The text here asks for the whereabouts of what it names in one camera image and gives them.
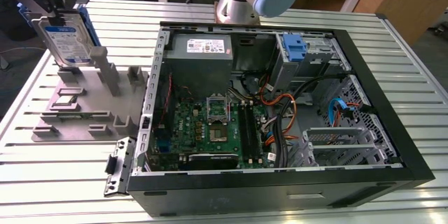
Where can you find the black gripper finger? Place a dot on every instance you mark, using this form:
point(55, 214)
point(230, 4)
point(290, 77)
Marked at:
point(54, 20)
point(62, 16)

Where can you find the hard disk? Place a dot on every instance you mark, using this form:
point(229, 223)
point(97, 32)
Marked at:
point(67, 43)

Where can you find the metal disk bay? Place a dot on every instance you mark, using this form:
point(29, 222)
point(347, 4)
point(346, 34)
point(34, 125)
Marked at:
point(350, 130)

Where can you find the black office chair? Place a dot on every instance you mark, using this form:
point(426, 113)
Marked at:
point(9, 24)

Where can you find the silver CPU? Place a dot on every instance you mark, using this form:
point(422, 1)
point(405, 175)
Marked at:
point(65, 100)

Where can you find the grey parts rack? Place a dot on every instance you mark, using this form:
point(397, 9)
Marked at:
point(95, 111)

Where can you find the grey power supply unit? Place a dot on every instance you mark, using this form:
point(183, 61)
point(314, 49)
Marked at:
point(199, 72)

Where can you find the green motherboard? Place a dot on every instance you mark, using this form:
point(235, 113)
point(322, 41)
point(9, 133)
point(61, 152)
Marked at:
point(186, 119)

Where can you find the CPU socket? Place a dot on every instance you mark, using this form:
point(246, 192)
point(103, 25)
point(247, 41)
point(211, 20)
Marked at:
point(218, 133)

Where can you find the blue plastic drive latch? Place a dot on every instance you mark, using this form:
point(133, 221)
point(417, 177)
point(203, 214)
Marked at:
point(294, 48)

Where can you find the grey metal drive cage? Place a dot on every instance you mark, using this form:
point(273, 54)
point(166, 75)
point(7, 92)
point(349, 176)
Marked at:
point(286, 74)

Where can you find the black RAM slot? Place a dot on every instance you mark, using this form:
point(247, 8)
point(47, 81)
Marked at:
point(246, 132)
point(255, 132)

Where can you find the black graphics card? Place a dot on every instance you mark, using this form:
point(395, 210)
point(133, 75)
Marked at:
point(214, 161)

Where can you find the black open PC case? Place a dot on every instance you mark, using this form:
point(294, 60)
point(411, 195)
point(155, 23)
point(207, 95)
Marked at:
point(245, 195)

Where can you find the wooden cabinet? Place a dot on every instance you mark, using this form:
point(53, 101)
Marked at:
point(413, 3)

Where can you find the office chair base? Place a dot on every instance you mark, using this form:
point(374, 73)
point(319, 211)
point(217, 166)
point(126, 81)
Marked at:
point(442, 28)

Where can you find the grey expansion slot bracket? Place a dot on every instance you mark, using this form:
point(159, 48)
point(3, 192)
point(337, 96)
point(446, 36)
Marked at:
point(123, 182)

